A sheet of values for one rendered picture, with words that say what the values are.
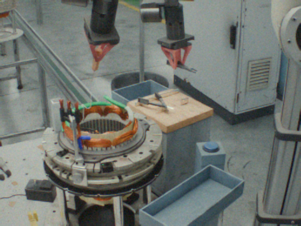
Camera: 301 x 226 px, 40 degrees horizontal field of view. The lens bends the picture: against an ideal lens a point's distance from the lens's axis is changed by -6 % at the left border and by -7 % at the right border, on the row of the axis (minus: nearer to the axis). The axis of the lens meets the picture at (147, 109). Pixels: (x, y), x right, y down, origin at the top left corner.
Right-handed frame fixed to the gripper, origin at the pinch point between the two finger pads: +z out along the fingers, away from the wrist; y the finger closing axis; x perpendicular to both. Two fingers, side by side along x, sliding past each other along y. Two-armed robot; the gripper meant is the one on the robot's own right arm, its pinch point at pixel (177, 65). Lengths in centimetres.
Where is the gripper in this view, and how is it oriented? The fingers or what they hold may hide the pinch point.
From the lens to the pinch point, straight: 136.2
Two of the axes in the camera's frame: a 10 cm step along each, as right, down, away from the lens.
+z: 0.9, 9.0, 4.4
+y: -8.0, 3.3, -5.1
